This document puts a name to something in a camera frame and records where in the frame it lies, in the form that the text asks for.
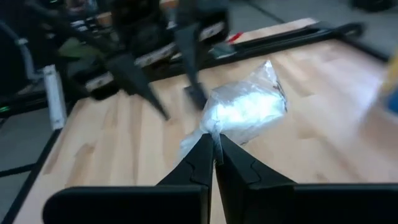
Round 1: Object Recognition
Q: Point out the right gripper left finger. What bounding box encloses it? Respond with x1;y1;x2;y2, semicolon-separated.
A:
42;133;216;224

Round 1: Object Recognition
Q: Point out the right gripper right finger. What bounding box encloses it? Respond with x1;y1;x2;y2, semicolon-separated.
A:
215;134;398;224

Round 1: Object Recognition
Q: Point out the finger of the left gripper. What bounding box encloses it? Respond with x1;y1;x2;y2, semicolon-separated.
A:
174;23;203;91
107;55;170;121

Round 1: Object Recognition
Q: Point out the clear bag of white cotton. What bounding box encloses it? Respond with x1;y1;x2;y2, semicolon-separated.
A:
178;59;289;162

